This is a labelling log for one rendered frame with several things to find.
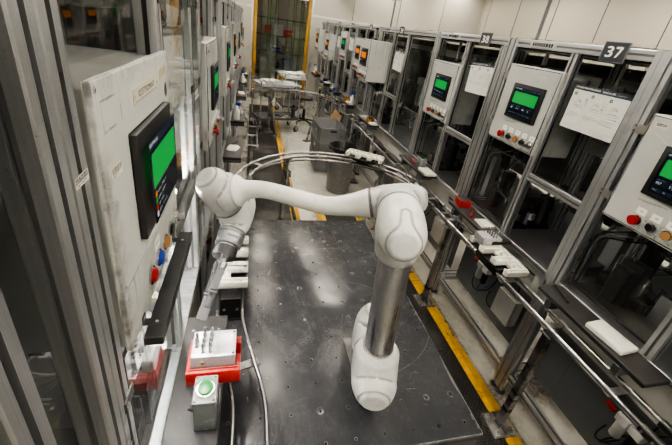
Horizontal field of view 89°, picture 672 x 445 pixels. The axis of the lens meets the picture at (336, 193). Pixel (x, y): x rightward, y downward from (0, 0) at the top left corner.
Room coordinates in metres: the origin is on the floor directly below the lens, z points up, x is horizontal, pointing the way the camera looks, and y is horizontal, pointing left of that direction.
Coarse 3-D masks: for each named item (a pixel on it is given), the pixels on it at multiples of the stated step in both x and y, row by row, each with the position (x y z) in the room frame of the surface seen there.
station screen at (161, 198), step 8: (168, 120) 0.68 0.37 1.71; (168, 128) 0.68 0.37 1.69; (160, 136) 0.61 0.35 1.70; (152, 144) 0.56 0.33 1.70; (152, 152) 0.55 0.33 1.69; (176, 160) 0.73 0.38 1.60; (152, 168) 0.54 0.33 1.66; (168, 168) 0.65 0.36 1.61; (176, 168) 0.73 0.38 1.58; (152, 176) 0.54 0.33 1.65; (168, 176) 0.65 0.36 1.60; (176, 176) 0.72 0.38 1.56; (160, 184) 0.58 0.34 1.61; (168, 184) 0.64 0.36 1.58; (160, 192) 0.58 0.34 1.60; (168, 192) 0.64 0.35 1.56; (160, 200) 0.57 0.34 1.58; (160, 208) 0.57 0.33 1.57; (160, 216) 0.56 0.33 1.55
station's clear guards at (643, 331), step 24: (600, 216) 1.49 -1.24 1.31; (600, 240) 1.44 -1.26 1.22; (624, 240) 1.35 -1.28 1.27; (648, 240) 1.28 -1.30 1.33; (576, 264) 1.48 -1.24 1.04; (600, 264) 1.39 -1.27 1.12; (624, 264) 1.30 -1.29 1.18; (648, 264) 1.23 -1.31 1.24; (576, 288) 1.42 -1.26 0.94; (600, 288) 1.33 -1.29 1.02; (624, 288) 1.26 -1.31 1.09; (648, 288) 1.19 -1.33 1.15; (600, 312) 1.28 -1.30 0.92; (624, 312) 1.21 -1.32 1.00; (648, 312) 1.15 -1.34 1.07; (648, 336) 1.10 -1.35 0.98
